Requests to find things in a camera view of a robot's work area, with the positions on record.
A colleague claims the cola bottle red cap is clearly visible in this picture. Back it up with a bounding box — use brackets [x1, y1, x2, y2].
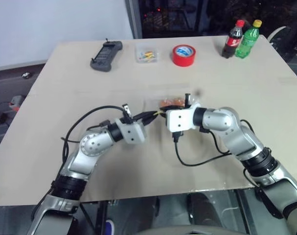
[222, 20, 245, 59]

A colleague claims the grey handheld remote controller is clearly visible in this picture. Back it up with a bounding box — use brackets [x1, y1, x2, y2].
[90, 38, 123, 72]

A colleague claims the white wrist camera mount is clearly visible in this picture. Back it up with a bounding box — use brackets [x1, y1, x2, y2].
[165, 103, 202, 133]
[114, 117, 147, 145]

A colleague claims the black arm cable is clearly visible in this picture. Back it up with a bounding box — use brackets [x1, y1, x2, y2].
[61, 104, 132, 172]
[172, 93, 257, 167]

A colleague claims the green bottle yellow cap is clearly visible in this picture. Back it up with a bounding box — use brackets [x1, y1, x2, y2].
[234, 19, 262, 59]

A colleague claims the clear plastic parts box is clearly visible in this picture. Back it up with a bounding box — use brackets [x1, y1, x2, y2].
[135, 43, 162, 64]

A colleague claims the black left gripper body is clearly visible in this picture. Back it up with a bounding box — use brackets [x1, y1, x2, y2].
[132, 112, 152, 127]

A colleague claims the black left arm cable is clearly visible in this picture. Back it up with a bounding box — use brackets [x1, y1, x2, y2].
[61, 104, 132, 172]

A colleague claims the black table leg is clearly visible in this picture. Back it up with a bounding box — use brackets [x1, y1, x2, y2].
[236, 188, 252, 235]
[95, 200, 109, 235]

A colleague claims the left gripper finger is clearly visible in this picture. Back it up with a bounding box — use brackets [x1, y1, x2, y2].
[144, 114, 161, 126]
[139, 110, 159, 118]

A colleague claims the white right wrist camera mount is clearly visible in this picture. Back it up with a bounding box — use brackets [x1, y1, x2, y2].
[165, 103, 202, 133]

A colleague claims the grey window pillar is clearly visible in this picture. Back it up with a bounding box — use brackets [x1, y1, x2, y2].
[125, 0, 143, 40]

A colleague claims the white curved chair frame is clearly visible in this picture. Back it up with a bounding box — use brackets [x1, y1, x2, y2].
[268, 25, 297, 64]

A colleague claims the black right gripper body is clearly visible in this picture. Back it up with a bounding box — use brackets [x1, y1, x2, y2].
[160, 104, 188, 119]

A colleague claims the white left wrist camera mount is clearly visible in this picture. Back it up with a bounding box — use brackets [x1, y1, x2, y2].
[114, 117, 147, 145]

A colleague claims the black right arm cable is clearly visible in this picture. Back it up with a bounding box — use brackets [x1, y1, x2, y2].
[172, 93, 257, 167]

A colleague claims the red tape roll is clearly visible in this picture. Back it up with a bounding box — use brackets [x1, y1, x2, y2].
[172, 45, 197, 68]

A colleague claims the blue shoe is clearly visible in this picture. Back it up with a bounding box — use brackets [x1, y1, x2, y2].
[106, 219, 115, 235]

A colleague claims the grey red floor box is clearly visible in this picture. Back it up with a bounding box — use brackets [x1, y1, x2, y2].
[10, 95, 23, 110]

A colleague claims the clear yellow zipper bag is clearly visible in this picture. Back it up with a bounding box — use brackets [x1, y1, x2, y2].
[143, 94, 198, 116]

